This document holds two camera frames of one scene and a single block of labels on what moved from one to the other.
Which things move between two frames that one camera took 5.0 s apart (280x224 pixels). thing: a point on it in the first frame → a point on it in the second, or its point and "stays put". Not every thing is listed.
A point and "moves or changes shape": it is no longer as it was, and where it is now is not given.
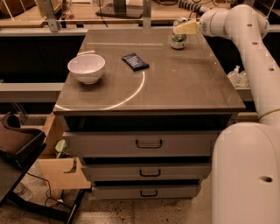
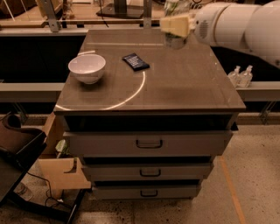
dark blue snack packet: [136, 63] stays put
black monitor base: [121, 9] stays put
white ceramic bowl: [87, 67] stays put
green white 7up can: [178, 40] moves or changes shape
